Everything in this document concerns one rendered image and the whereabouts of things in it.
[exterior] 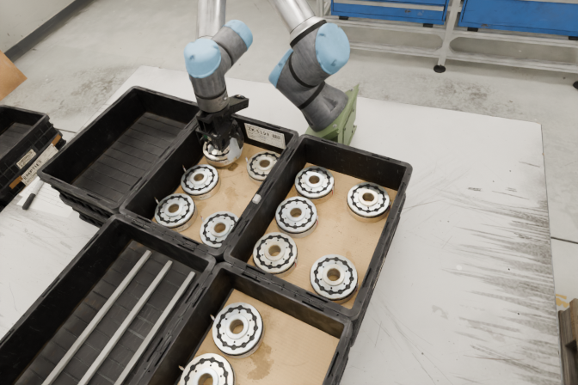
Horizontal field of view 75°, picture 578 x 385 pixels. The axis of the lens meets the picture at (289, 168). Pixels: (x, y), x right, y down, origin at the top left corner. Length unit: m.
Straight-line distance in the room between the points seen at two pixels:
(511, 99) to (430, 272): 1.83
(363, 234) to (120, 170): 0.72
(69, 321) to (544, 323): 1.07
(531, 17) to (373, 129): 1.55
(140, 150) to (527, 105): 2.22
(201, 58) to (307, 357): 0.63
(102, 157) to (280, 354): 0.80
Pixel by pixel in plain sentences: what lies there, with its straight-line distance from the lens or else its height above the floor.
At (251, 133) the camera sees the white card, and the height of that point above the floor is 0.88.
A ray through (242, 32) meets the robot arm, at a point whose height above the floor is 1.19.
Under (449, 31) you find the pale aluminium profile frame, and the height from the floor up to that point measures 0.29.
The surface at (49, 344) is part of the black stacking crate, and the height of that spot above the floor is 0.83.
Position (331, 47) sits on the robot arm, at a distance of 1.02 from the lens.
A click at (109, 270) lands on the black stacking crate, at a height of 0.83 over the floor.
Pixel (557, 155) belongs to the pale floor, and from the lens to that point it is 2.49.
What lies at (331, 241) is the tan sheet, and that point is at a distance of 0.93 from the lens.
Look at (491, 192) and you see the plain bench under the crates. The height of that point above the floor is 0.70.
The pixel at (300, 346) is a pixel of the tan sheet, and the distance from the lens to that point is 0.84.
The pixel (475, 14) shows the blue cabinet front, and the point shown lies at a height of 0.41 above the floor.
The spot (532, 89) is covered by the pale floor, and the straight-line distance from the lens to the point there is 2.85.
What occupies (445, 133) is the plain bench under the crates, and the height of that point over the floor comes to 0.70.
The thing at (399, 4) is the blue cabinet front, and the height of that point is 0.44.
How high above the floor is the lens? 1.64
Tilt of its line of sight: 50 degrees down
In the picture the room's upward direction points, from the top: 9 degrees counter-clockwise
